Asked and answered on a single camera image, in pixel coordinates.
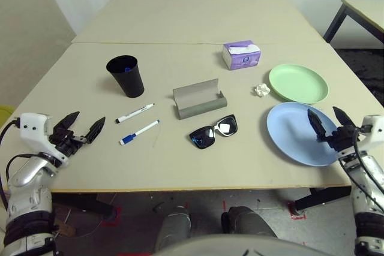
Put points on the grey left robot leg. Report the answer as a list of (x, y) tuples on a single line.
[(174, 226)]

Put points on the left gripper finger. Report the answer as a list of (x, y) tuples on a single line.
[(94, 130), (66, 122)]

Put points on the black table foot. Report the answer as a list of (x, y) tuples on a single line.
[(324, 197), (90, 205)]

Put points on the grey robot torso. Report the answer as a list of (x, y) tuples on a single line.
[(240, 248)]

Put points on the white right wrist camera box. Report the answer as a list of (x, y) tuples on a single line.
[(373, 124)]

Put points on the green plastic plate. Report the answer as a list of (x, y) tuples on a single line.
[(297, 82)]

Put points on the grey right robot leg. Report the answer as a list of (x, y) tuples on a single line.
[(246, 223)]

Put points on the purple tissue box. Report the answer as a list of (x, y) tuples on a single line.
[(240, 59)]

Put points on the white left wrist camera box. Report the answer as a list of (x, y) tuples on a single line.
[(33, 124)]

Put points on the grey robot leg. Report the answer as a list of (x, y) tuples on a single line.
[(246, 223), (174, 226)]

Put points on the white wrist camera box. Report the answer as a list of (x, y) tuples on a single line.
[(33, 124), (373, 124)]

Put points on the white tissue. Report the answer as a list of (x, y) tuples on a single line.
[(262, 90)]

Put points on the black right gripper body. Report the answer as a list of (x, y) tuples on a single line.
[(342, 142)]

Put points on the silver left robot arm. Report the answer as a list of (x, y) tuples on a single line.
[(27, 178)]

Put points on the black sunglasses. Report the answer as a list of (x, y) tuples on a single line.
[(204, 139)]

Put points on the black plastic cup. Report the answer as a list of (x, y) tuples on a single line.
[(132, 85)]

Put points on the white marker black cap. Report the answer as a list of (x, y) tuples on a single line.
[(135, 113)]

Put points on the beige side table black frame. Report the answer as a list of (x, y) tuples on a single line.
[(366, 10)]

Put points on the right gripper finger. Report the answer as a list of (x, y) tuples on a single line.
[(342, 117), (317, 125)]

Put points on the blue plastic plate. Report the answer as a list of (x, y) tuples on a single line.
[(294, 133)]

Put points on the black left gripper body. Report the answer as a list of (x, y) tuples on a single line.
[(64, 145)]

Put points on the white marker blue cap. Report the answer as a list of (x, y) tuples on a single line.
[(141, 131)]

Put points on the grey glasses case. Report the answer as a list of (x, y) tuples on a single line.
[(195, 91)]

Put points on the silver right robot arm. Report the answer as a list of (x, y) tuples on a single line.
[(358, 199)]

